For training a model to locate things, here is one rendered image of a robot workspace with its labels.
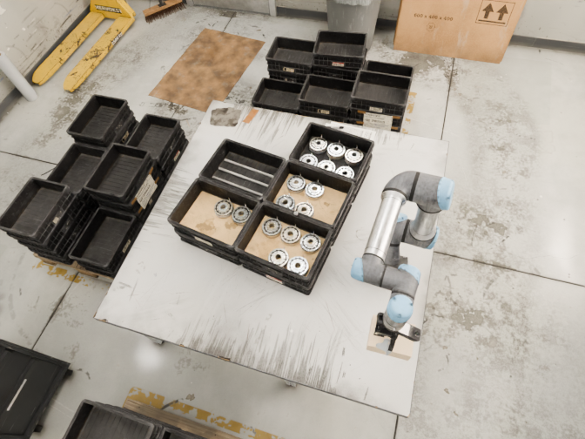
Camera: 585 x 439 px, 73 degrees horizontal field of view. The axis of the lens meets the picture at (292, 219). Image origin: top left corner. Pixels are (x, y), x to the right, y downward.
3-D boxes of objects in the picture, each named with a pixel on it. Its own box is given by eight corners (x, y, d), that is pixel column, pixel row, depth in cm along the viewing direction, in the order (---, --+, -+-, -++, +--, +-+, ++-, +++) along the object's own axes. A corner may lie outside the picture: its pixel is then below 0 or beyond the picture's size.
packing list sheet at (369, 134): (376, 129, 254) (376, 129, 254) (369, 157, 244) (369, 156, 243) (326, 120, 261) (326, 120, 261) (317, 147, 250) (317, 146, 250)
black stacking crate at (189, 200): (264, 212, 215) (261, 201, 206) (237, 259, 203) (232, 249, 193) (202, 189, 226) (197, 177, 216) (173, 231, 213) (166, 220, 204)
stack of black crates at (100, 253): (113, 222, 298) (98, 205, 278) (148, 232, 292) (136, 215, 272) (84, 270, 280) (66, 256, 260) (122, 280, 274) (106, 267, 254)
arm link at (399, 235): (378, 233, 199) (385, 206, 195) (405, 239, 195) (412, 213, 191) (373, 239, 188) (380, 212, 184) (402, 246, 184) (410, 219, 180)
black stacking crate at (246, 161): (288, 172, 228) (286, 159, 219) (264, 212, 216) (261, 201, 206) (229, 151, 239) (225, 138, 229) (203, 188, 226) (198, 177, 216)
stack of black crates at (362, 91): (402, 121, 330) (413, 77, 291) (396, 148, 316) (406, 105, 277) (354, 112, 338) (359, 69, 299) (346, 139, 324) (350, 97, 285)
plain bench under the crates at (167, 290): (424, 202, 306) (449, 141, 246) (386, 426, 232) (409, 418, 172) (231, 162, 338) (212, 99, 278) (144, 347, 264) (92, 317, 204)
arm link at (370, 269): (389, 158, 152) (348, 269, 129) (418, 165, 148) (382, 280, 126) (386, 177, 161) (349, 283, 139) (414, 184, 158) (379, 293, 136)
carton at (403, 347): (412, 330, 157) (415, 325, 151) (407, 361, 151) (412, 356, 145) (371, 320, 160) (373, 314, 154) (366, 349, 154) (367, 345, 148)
